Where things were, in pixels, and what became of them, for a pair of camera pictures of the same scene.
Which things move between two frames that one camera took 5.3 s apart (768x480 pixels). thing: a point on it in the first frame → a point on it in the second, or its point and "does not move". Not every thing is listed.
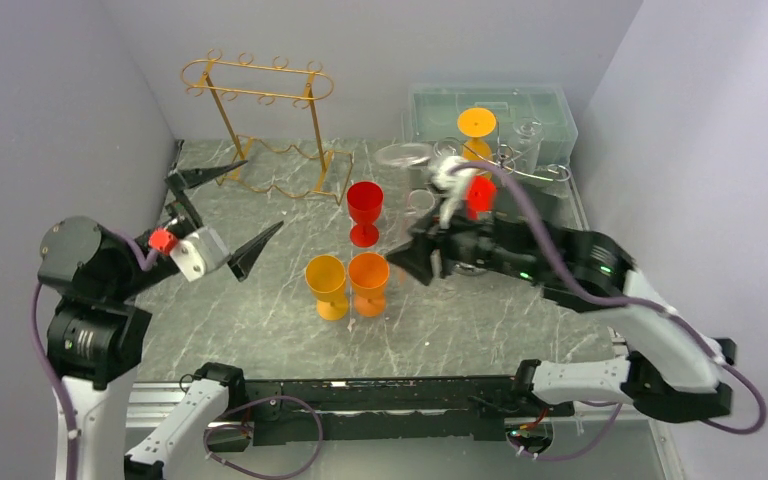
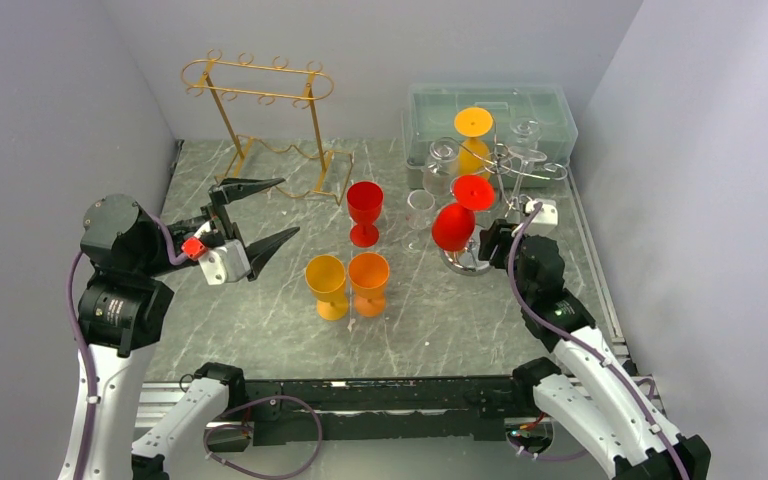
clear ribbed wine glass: (526, 135) does not move
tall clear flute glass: (401, 166) → (523, 155)
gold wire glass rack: (267, 104) does not move
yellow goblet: (477, 123) does not move
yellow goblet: (326, 276) does not move
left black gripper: (243, 256) → (227, 190)
